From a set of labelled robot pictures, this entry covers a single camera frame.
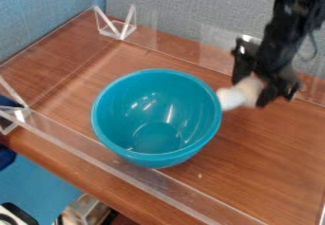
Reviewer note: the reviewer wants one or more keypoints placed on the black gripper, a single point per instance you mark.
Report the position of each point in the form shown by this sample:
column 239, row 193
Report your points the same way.
column 268, row 60

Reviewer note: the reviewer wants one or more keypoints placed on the white toy mushroom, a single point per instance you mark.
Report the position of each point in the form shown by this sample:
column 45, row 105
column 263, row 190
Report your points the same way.
column 243, row 94

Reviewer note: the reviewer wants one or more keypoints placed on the blue plastic bowl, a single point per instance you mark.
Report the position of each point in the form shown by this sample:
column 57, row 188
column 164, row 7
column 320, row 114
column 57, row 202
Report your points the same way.
column 156, row 116

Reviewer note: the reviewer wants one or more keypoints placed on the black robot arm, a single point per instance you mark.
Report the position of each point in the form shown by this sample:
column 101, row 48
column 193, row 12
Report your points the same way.
column 296, row 19

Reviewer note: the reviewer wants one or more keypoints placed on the clear acrylic back barrier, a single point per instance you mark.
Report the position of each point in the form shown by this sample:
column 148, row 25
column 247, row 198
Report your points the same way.
column 213, row 57

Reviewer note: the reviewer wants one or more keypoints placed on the clear acrylic barrier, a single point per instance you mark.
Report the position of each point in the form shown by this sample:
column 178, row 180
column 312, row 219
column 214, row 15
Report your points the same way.
column 213, row 57
column 142, row 193

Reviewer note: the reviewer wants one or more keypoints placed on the clear acrylic front barrier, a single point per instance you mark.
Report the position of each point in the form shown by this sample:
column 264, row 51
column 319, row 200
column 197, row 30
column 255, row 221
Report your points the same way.
column 142, row 193

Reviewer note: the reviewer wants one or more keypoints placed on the dark blue object left edge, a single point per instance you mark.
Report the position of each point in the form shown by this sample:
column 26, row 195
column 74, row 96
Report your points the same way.
column 7, row 154

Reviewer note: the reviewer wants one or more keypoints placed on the black white object bottom left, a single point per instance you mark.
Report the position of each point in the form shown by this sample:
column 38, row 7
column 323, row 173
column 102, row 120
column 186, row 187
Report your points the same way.
column 14, row 216

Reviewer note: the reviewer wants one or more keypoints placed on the clear acrylic corner bracket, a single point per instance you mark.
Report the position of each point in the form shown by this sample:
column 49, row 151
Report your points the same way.
column 113, row 28

